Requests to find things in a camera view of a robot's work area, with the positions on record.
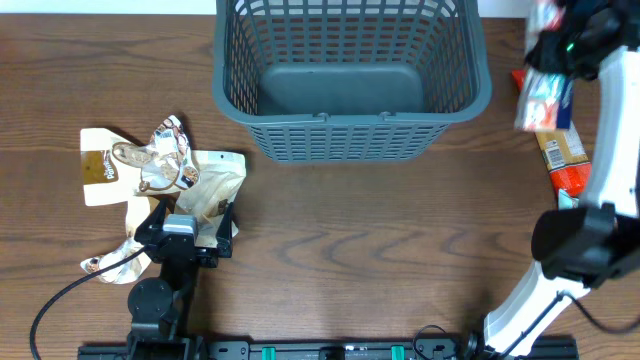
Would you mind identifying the multicolour tissue pack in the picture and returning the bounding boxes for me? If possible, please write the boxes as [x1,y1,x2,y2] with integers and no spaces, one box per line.
[514,0,573,132]

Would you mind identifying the orange pasta bag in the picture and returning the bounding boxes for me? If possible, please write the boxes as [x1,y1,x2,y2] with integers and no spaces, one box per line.
[512,70,591,198]

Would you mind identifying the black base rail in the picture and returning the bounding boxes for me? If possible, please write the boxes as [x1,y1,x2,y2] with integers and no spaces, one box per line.
[77,335,580,360]

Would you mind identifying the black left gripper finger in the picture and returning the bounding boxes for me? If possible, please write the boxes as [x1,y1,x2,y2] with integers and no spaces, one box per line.
[216,202,234,258]
[134,199,168,239]

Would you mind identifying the beige crumpled snack pouch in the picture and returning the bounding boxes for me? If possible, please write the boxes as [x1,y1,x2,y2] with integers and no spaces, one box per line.
[175,150,247,248]

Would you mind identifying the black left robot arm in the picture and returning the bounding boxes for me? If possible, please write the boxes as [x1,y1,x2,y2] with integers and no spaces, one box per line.
[126,199,218,360]

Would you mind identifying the brown white bottom snack bag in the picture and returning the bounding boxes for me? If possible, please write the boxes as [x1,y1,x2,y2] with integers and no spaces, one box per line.
[80,197,159,285]

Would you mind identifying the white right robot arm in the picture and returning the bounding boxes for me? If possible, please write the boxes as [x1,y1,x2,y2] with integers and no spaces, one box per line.
[213,0,639,359]

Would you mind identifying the clear cookie snack bag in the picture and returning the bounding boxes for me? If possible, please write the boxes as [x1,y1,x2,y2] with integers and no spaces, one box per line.
[112,115,200,193]

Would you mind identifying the beige pantry snack pouch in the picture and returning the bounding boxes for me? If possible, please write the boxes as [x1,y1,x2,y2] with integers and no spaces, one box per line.
[80,128,171,206]

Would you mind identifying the grey plastic basket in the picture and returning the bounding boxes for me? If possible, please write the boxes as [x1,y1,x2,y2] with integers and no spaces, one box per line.
[212,0,492,163]

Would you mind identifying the white teal small packet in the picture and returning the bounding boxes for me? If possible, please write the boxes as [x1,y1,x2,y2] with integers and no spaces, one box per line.
[557,189,579,210]

